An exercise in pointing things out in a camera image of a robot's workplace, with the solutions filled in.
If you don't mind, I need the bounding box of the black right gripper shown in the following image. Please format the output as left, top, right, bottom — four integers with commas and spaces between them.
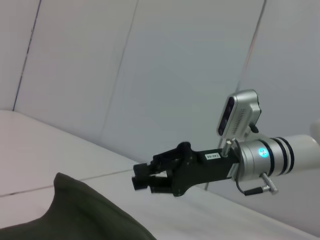
131, 141, 240, 198

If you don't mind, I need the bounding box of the dark green t-shirt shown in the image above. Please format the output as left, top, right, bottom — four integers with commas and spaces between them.
0, 172, 158, 240

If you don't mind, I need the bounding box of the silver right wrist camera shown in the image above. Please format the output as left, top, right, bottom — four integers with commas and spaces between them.
216, 89, 263, 139

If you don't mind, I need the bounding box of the right arm cable with plug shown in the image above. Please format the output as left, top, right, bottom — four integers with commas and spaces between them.
234, 172, 280, 198

